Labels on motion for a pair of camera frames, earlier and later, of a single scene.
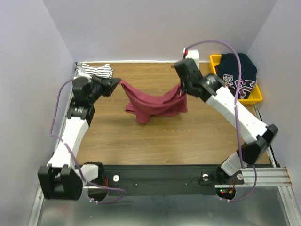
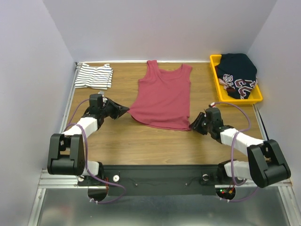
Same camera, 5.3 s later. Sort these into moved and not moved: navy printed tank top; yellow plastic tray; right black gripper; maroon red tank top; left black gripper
Moved: left black gripper; maroon red tank top; right black gripper
Not moved: yellow plastic tray; navy printed tank top
